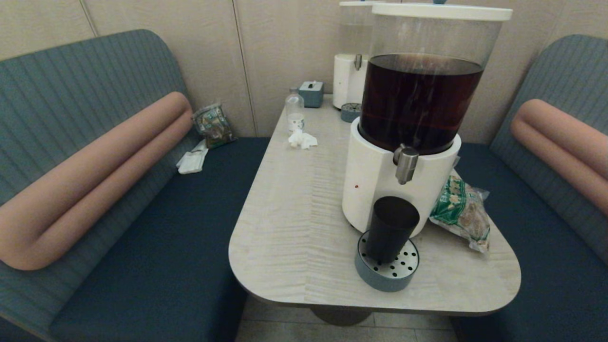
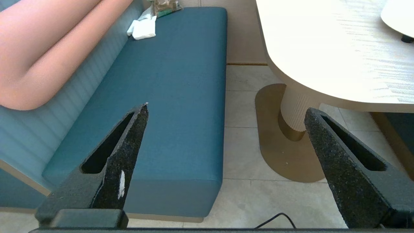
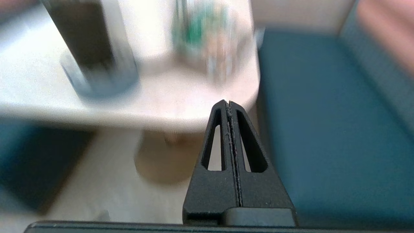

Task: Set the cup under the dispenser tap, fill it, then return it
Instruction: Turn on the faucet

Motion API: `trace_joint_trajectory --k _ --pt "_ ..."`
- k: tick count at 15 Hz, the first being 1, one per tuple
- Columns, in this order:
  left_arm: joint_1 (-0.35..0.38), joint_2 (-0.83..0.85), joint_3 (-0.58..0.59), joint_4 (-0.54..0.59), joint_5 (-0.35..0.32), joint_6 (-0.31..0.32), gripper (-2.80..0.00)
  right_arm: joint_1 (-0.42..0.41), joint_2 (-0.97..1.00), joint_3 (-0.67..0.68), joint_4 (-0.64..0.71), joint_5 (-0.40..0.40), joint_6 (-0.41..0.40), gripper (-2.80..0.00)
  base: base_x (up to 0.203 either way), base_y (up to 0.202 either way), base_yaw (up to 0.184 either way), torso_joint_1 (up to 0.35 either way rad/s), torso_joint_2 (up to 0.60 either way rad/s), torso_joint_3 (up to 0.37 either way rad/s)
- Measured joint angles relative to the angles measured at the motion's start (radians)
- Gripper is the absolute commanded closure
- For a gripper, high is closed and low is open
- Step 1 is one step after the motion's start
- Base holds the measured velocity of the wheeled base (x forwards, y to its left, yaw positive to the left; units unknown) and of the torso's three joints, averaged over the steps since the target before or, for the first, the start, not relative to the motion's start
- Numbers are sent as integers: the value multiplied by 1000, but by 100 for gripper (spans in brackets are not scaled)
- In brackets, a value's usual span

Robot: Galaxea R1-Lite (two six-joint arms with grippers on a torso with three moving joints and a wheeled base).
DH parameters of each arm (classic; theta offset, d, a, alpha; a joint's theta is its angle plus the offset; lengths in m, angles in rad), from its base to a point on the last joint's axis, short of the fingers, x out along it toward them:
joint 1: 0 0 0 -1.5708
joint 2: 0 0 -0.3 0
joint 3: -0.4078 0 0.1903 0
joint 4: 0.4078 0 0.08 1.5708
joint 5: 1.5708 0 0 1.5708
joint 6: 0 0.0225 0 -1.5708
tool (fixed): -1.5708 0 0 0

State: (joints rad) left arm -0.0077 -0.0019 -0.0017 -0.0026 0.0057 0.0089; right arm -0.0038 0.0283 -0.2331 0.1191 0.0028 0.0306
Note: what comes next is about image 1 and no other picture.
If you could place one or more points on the steel dispenser tap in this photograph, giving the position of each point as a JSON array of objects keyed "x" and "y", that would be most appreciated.
[
  {"x": 407, "y": 164},
  {"x": 357, "y": 61}
]

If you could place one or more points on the black plastic cup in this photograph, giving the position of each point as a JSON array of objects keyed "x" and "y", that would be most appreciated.
[{"x": 390, "y": 228}]

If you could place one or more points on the crumpled white tissue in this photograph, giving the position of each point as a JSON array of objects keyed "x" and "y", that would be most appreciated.
[{"x": 301, "y": 139}]

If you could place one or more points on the clear plastic bottle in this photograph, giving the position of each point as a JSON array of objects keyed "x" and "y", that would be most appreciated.
[{"x": 294, "y": 111}]

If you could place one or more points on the round grey drip tray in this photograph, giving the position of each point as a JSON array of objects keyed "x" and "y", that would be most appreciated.
[
  {"x": 380, "y": 280},
  {"x": 349, "y": 115}
]

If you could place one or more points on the dark tea beverage dispenser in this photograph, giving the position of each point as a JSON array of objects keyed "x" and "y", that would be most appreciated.
[{"x": 375, "y": 190}]

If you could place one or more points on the grey blue tissue box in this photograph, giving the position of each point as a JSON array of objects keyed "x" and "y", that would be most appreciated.
[{"x": 311, "y": 95}]

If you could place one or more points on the clear water beverage dispenser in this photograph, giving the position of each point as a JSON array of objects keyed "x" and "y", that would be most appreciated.
[{"x": 346, "y": 83}]

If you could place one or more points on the brown green snack bag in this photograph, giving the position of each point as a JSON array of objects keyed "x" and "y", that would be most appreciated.
[{"x": 213, "y": 126}]

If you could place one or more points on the white napkin pack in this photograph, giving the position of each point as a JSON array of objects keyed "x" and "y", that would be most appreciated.
[{"x": 192, "y": 161}]

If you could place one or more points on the green white snack bag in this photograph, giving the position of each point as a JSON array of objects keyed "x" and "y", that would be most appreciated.
[{"x": 460, "y": 213}]

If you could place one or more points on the teal left booth bench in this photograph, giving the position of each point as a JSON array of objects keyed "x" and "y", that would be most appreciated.
[{"x": 142, "y": 237}]

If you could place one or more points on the teal booth bench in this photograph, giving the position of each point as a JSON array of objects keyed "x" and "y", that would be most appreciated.
[
  {"x": 142, "y": 237},
  {"x": 546, "y": 237}
]

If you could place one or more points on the pink left bolster cushion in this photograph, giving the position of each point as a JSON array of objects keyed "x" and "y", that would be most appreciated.
[{"x": 85, "y": 185}]

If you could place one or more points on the pink bolster cushion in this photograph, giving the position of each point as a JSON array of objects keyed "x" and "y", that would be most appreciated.
[
  {"x": 85, "y": 185},
  {"x": 565, "y": 142}
]

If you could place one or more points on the teal right booth bench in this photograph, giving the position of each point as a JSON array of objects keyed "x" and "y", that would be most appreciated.
[{"x": 546, "y": 237}]

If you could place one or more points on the pink right bolster cushion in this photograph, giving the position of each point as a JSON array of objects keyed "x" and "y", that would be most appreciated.
[{"x": 565, "y": 142}]

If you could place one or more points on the bronze table pedestal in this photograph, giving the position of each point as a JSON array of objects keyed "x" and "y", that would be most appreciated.
[{"x": 341, "y": 317}]

